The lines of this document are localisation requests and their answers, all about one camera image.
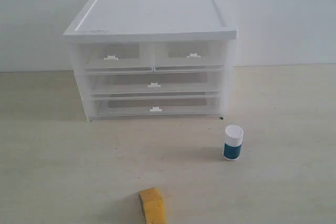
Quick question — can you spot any white bottle with teal label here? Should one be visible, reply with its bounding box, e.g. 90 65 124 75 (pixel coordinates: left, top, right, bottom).
222 125 244 161

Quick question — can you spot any yellow sponge wedge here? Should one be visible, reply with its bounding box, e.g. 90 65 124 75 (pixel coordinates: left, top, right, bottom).
139 187 167 224

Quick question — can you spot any white plastic drawer cabinet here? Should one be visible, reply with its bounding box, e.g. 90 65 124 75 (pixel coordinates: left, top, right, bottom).
64 0 238 121

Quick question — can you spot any clear bottom wide drawer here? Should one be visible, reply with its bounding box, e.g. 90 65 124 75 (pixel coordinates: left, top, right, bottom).
93 95 223 118

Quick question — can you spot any clear wide drawer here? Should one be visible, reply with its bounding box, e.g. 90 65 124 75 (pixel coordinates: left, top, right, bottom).
93 95 223 118
87 71 224 95

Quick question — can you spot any clear middle wide drawer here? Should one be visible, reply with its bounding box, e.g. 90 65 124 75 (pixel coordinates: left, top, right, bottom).
87 71 224 95

